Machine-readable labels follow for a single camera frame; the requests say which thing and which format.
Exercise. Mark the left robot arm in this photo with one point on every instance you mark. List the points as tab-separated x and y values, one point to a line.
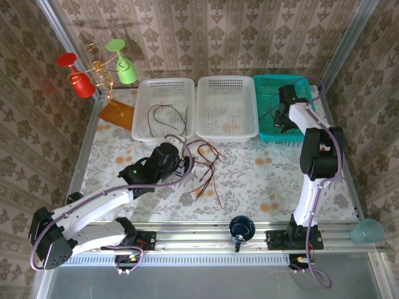
93	199

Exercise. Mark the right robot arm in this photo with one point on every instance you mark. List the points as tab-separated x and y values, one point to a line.
308	199

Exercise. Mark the teal plastic basket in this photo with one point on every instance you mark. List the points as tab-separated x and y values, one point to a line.
268	130

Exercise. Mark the floral table cloth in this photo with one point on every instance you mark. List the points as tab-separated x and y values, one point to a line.
265	174

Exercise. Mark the white plastic basket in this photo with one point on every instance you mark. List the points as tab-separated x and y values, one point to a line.
227	106
163	90

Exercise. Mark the dark blue enamel mug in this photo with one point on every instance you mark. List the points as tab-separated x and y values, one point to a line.
241	229

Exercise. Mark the green wine glass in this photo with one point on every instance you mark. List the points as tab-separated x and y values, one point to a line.
126	73

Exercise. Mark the red wine glass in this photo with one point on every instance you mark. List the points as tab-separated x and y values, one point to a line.
81	84

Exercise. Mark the teal translucent plastic cup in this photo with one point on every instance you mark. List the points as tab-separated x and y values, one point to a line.
368	231

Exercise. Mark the amber stand base plate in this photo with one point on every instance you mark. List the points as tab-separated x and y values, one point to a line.
117	116

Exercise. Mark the aluminium front rail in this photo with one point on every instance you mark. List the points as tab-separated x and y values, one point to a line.
202	238

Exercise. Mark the aluminium frame post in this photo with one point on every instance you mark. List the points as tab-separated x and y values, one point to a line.
62	34
352	34

